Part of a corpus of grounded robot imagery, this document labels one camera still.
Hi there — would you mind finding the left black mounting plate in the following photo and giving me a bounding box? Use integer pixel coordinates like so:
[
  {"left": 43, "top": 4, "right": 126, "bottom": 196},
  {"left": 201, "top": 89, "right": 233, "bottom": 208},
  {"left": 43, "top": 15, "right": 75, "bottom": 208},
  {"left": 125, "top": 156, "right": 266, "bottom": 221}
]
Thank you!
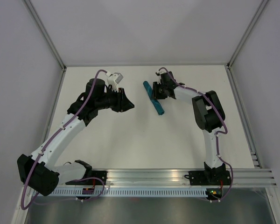
[{"left": 82, "top": 170, "right": 107, "bottom": 186}]

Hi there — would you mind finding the black mounting plate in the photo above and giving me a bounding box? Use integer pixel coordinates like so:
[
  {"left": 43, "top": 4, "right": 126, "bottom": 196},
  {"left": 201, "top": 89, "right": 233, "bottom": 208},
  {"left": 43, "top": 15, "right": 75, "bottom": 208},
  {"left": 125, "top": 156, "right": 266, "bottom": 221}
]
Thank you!
[
  {"left": 183, "top": 170, "right": 231, "bottom": 186},
  {"left": 82, "top": 170, "right": 107, "bottom": 186}
]

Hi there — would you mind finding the right aluminium frame post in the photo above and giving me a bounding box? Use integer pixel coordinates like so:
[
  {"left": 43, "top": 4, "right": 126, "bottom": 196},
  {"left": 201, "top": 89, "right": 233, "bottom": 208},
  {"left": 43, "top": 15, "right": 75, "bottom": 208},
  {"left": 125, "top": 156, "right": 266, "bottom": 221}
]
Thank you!
[{"left": 226, "top": 0, "right": 270, "bottom": 69}]

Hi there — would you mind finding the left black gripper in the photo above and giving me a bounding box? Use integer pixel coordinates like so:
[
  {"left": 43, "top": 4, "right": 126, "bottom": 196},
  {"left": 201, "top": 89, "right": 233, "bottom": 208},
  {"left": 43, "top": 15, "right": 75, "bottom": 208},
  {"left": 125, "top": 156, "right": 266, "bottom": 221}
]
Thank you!
[{"left": 96, "top": 87, "right": 134, "bottom": 113}]

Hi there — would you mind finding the left aluminium frame post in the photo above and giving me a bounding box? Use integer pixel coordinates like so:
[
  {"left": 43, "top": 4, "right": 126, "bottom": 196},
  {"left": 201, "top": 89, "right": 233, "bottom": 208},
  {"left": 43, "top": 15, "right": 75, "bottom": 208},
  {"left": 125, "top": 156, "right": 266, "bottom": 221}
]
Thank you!
[{"left": 22, "top": 0, "right": 66, "bottom": 71}]

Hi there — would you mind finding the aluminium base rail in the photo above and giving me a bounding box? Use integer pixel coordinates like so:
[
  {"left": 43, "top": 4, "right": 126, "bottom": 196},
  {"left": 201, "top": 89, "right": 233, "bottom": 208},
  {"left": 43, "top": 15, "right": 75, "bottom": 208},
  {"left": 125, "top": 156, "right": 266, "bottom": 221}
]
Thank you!
[{"left": 53, "top": 168, "right": 277, "bottom": 187}]

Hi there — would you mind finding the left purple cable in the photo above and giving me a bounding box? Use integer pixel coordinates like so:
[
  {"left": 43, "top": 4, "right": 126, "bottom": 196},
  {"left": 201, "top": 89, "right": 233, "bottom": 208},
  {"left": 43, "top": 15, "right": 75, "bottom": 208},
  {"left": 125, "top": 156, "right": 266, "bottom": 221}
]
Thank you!
[{"left": 21, "top": 69, "right": 108, "bottom": 210}]

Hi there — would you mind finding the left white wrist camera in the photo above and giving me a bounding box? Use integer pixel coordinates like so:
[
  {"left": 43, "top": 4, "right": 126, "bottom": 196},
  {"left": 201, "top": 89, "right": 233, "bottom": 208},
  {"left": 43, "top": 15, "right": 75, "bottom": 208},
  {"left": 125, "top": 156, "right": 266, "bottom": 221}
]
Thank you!
[{"left": 106, "top": 71, "right": 123, "bottom": 92}]

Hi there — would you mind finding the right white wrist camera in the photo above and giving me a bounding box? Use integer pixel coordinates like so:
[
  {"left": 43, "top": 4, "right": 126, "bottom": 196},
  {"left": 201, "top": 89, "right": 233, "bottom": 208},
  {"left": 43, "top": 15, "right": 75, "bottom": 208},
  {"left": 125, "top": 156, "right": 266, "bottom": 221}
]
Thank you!
[{"left": 155, "top": 70, "right": 167, "bottom": 76}]

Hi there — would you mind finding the white slotted cable duct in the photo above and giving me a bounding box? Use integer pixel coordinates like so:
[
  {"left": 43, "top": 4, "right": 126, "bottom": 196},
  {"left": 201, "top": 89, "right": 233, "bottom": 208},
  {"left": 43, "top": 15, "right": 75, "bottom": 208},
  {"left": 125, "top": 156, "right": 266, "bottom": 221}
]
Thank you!
[{"left": 49, "top": 188, "right": 207, "bottom": 198}]

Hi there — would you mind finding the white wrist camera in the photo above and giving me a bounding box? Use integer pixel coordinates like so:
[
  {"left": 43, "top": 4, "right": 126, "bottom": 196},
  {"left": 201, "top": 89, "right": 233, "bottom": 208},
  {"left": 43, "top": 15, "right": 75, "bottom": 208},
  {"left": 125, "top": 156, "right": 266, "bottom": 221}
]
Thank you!
[
  {"left": 106, "top": 71, "right": 123, "bottom": 92},
  {"left": 155, "top": 70, "right": 167, "bottom": 76}
]

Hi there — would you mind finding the teal cloth napkin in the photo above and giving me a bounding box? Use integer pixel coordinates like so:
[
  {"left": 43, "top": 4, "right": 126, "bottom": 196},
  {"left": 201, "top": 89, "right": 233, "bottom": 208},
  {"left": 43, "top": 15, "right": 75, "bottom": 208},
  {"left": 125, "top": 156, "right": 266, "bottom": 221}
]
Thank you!
[{"left": 143, "top": 81, "right": 165, "bottom": 116}]

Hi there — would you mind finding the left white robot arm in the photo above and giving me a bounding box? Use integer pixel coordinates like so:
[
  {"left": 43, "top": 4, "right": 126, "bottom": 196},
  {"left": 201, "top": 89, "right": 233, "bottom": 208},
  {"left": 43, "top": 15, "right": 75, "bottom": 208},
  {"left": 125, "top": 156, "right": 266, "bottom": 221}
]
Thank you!
[{"left": 17, "top": 77, "right": 134, "bottom": 196}]

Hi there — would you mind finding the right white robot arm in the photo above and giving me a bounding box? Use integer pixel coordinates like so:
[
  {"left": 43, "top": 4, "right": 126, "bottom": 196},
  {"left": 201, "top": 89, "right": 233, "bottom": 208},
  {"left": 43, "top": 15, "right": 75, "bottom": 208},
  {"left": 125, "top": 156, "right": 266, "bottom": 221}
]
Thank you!
[{"left": 152, "top": 71, "right": 232, "bottom": 186}]

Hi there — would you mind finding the aluminium frame post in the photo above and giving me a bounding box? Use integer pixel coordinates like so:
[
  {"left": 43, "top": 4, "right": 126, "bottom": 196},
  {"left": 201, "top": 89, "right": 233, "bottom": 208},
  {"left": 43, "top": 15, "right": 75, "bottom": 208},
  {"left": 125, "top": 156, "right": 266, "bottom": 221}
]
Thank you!
[
  {"left": 226, "top": 0, "right": 270, "bottom": 69},
  {"left": 22, "top": 0, "right": 66, "bottom": 71}
]

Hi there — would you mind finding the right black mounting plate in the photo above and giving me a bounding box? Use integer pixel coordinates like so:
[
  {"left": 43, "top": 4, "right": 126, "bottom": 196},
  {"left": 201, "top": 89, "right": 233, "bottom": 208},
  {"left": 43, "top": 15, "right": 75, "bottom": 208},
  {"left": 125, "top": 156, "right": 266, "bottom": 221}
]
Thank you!
[{"left": 183, "top": 170, "right": 231, "bottom": 186}]

